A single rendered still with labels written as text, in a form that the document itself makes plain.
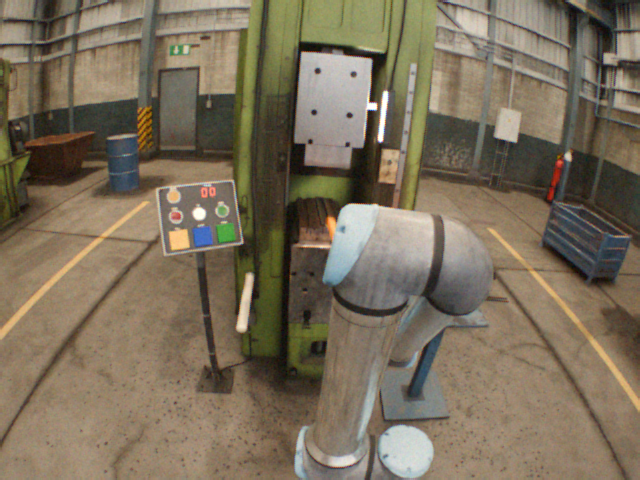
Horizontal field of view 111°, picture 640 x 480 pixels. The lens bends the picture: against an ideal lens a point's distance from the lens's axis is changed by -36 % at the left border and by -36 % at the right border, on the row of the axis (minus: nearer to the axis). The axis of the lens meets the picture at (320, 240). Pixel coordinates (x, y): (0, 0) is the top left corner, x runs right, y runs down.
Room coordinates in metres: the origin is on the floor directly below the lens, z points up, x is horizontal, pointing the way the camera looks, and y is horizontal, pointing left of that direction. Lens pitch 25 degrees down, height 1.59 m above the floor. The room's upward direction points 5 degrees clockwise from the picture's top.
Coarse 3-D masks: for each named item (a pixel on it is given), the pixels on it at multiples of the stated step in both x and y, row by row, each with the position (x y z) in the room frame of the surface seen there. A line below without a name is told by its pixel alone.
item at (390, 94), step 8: (400, 40) 1.63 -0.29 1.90; (392, 80) 1.62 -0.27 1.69; (392, 88) 1.62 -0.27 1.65; (384, 96) 1.62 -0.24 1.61; (392, 96) 1.60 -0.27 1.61; (384, 104) 1.61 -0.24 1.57; (392, 104) 1.60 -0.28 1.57; (384, 112) 1.60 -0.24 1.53; (392, 112) 1.60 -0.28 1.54; (384, 120) 1.60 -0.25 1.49; (384, 128) 1.60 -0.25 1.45; (384, 136) 1.60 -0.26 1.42; (384, 144) 1.60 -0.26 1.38
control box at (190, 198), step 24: (168, 192) 1.22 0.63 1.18; (192, 192) 1.27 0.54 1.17; (216, 192) 1.32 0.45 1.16; (168, 216) 1.18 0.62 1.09; (192, 216) 1.22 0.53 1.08; (216, 216) 1.27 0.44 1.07; (168, 240) 1.13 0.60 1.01; (192, 240) 1.18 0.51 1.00; (216, 240) 1.22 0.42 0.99; (240, 240) 1.27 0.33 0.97
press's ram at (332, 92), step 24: (312, 72) 1.45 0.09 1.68; (336, 72) 1.46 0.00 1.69; (360, 72) 1.47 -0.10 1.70; (312, 96) 1.45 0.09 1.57; (336, 96) 1.46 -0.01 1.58; (360, 96) 1.48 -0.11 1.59; (312, 120) 1.45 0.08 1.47; (336, 120) 1.46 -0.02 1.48; (360, 120) 1.48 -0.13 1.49; (336, 144) 1.47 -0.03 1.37; (360, 144) 1.48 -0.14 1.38
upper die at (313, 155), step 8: (304, 144) 1.54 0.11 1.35; (312, 144) 1.46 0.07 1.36; (304, 152) 1.49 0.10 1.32; (312, 152) 1.45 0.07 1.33; (320, 152) 1.46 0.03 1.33; (328, 152) 1.46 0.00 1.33; (336, 152) 1.47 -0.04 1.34; (344, 152) 1.47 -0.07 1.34; (304, 160) 1.45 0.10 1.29; (312, 160) 1.45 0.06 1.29; (320, 160) 1.46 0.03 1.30; (328, 160) 1.46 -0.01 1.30; (336, 160) 1.47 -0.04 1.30; (344, 160) 1.47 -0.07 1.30
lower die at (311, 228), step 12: (300, 204) 1.77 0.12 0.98; (312, 204) 1.76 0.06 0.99; (300, 216) 1.59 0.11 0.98; (312, 216) 1.58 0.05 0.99; (336, 216) 1.60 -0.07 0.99; (300, 228) 1.45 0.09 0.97; (312, 228) 1.46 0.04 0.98; (324, 228) 1.46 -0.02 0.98; (312, 240) 1.46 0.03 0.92; (324, 240) 1.46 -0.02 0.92
